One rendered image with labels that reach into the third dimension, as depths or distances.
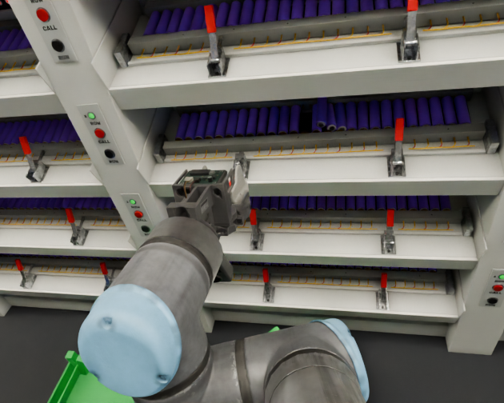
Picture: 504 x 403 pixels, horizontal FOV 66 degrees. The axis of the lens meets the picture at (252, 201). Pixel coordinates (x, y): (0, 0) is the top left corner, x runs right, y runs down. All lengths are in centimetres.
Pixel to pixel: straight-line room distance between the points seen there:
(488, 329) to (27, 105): 103
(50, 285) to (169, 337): 94
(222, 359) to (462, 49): 48
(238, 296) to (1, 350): 76
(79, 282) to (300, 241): 66
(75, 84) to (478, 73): 58
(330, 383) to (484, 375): 80
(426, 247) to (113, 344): 63
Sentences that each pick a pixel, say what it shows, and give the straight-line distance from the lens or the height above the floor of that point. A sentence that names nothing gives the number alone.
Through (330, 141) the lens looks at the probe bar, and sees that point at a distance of 71.
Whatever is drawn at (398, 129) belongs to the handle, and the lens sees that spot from 66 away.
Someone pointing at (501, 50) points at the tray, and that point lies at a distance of 62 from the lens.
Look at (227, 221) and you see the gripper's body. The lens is 52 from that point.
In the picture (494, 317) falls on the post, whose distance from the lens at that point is 101.
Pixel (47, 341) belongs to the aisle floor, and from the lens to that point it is 137.
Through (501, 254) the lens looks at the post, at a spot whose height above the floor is 36.
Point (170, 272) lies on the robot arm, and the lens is 38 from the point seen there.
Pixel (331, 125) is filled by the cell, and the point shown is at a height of 59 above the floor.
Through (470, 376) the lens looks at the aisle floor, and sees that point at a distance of 111.
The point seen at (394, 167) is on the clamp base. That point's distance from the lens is 69.
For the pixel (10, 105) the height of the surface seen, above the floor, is 71.
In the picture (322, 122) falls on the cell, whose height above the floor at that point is 60.
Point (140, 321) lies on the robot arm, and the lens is 34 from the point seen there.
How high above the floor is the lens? 97
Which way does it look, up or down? 41 degrees down
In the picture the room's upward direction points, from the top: 12 degrees counter-clockwise
